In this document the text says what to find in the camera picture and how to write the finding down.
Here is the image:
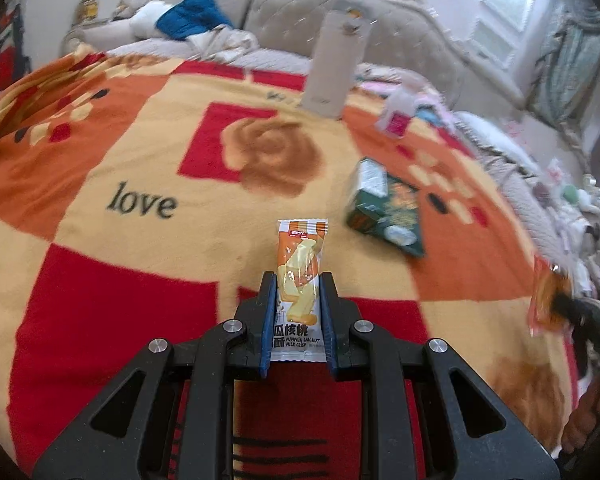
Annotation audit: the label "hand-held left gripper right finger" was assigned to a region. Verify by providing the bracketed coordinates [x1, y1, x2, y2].
[321, 271, 561, 480]

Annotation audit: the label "tall white bottle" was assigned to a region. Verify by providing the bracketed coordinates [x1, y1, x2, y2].
[299, 8, 371, 121]

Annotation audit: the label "small white pink container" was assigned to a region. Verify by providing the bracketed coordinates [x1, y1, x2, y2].
[375, 91, 417, 139]

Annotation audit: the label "white pillow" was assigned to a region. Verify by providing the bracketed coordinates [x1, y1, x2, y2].
[454, 110, 538, 173]

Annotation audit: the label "dark green box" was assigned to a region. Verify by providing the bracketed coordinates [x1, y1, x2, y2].
[345, 157, 427, 260]

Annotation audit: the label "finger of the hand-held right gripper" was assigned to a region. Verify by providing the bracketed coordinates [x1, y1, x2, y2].
[551, 291, 593, 331]

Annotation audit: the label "pink and blue folded cloths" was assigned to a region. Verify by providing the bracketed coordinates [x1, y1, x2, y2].
[414, 99, 459, 134]

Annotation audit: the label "white cabinet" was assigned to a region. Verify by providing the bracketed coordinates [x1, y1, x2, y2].
[24, 0, 157, 54]

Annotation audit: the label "blue cloth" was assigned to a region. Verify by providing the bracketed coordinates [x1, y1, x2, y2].
[155, 0, 234, 42]

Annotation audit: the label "pale patterned curtain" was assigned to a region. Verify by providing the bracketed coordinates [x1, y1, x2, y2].
[526, 0, 600, 127]

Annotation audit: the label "person's right hand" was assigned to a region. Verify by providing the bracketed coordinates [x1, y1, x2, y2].
[561, 374, 600, 457]

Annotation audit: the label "orange white snack packet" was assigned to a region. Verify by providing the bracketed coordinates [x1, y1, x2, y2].
[270, 218, 329, 364]

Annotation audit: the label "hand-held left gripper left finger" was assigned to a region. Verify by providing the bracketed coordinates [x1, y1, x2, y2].
[32, 271, 277, 480]

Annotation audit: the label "red orange printed blanket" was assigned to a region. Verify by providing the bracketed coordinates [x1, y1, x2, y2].
[0, 42, 583, 480]

